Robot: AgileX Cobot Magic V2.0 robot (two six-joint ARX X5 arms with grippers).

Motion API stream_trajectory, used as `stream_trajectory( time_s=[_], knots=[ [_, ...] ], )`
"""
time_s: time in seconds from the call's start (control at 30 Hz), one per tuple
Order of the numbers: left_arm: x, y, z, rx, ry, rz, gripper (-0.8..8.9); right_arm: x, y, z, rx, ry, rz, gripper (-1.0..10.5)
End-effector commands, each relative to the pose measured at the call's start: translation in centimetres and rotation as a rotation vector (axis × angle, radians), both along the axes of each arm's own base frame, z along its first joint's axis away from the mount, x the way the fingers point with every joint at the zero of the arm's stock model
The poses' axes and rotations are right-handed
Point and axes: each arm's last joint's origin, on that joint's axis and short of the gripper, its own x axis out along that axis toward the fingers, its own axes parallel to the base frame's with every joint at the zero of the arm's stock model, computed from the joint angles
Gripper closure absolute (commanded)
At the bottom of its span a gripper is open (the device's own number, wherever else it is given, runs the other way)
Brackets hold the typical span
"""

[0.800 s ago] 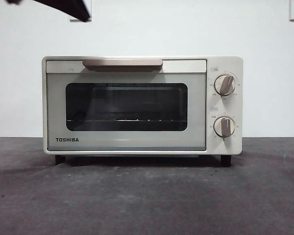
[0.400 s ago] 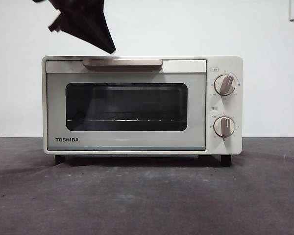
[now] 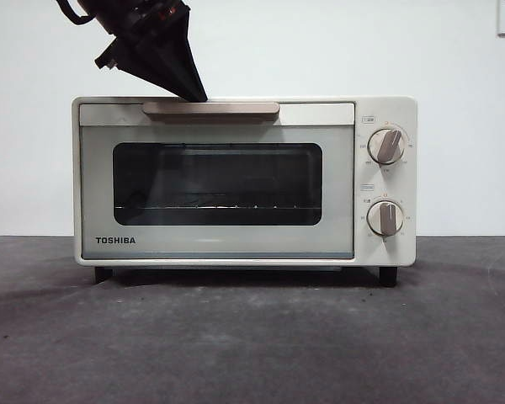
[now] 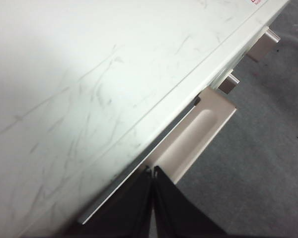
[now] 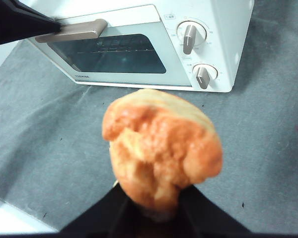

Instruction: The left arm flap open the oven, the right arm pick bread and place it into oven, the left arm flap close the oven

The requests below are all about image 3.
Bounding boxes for cream temperature oven knob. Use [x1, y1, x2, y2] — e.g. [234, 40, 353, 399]
[368, 127, 407, 165]

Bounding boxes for cream timer oven knob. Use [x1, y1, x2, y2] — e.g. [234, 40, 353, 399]
[367, 199, 405, 237]

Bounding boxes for white Toshiba toaster oven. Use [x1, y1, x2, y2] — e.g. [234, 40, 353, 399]
[70, 95, 418, 288]

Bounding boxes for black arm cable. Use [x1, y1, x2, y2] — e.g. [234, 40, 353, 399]
[55, 0, 97, 27]

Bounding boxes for metal wire oven rack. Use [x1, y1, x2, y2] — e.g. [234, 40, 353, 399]
[114, 203, 321, 211]

